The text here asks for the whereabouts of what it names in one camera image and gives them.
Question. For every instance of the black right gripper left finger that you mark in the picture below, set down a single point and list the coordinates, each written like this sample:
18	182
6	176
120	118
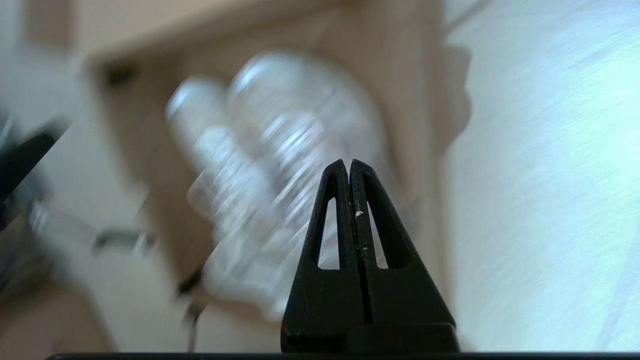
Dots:
325	300

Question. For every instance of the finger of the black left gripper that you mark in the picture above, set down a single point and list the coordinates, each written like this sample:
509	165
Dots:
25	160

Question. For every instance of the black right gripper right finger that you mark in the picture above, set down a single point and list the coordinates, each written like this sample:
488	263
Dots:
400	300

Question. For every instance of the brown cardboard shoe box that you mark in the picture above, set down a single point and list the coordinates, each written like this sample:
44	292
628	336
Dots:
145	165

